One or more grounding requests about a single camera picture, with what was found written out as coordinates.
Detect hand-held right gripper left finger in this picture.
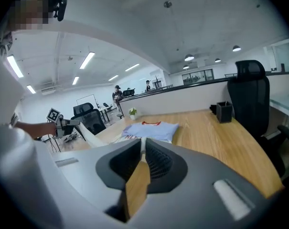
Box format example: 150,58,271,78
51,138,146,224

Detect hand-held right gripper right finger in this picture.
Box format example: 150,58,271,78
127,138,280,229

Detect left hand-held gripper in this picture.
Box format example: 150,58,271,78
46,107,81,139

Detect white and blue raglan shirt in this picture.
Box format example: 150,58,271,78
75,121,180,163

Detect person's left forearm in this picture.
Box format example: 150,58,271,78
15,121,57,140

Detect black equipment pile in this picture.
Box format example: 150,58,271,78
63,132,79,143

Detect black mesh office chair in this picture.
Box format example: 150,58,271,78
71,102,107,136

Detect whiteboard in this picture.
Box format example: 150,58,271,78
76,94,97,109

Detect potted white flower plant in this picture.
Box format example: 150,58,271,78
128,107,138,121

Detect black office chair with headrest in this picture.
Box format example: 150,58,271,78
122,88,136,98

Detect row of ceiling tube lights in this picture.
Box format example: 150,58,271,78
6,51,140,94

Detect black pen holder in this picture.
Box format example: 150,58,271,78
216,101,233,124

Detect white desk partition black trim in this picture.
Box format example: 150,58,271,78
119,71,289,117

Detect black high-back office chair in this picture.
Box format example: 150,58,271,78
227,60,287,178

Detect black framed glass doors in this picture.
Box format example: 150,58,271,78
182,68,214,85

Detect light blue glass desk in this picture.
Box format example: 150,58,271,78
269,91,289,121

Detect black head-mounted camera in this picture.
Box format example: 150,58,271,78
53,0,68,22

